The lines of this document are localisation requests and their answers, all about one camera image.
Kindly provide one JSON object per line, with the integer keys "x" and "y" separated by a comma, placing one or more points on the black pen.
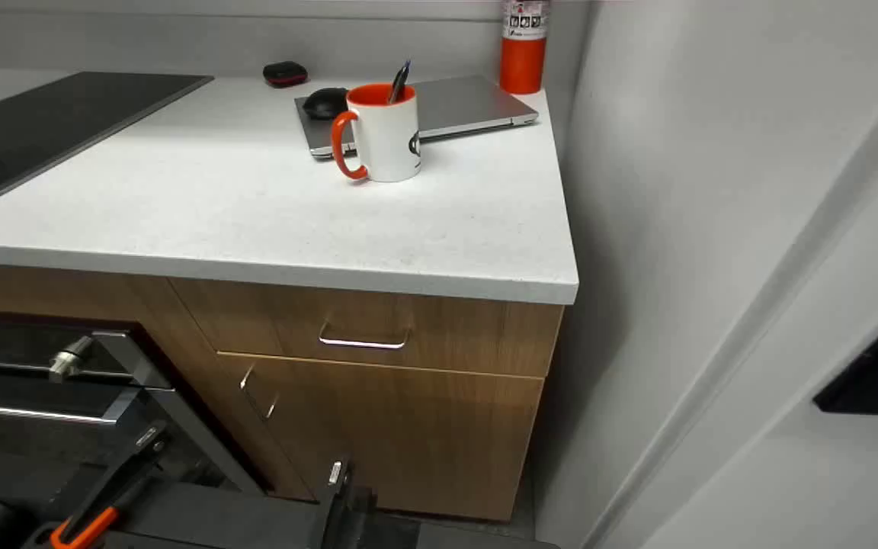
{"x": 402, "y": 82}

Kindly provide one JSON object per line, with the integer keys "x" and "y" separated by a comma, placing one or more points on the wooden drawer front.
{"x": 442, "y": 333}

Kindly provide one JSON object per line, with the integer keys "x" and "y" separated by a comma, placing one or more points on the wooden cabinet door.
{"x": 430, "y": 445}

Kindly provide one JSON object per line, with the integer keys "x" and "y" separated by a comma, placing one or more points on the black computer mouse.
{"x": 325, "y": 101}

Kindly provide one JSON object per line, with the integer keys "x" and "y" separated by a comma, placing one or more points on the small black red case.
{"x": 283, "y": 73}

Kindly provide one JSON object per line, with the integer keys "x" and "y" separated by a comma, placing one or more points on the black induction cooktop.
{"x": 64, "y": 118}

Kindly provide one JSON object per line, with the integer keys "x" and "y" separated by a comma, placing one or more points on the silver drawer handle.
{"x": 363, "y": 344}

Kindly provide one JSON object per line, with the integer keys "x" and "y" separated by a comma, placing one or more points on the white mug orange handle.
{"x": 376, "y": 139}

